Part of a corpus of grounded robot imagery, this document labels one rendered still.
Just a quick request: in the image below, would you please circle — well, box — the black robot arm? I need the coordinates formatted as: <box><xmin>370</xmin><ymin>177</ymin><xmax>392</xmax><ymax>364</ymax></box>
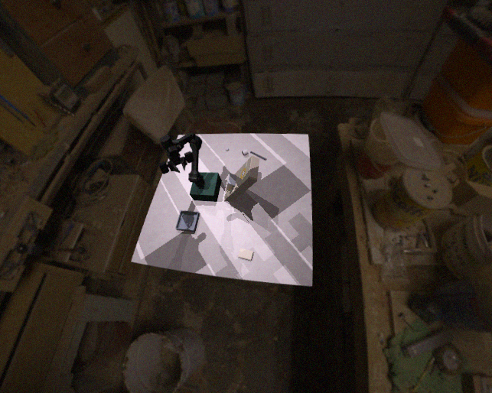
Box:
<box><xmin>160</xmin><ymin>133</ymin><xmax>204</xmax><ymax>187</ymax></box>

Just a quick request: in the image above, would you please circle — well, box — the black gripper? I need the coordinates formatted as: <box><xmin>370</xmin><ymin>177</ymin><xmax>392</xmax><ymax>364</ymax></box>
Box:
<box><xmin>159</xmin><ymin>151</ymin><xmax>194</xmax><ymax>174</ymax></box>

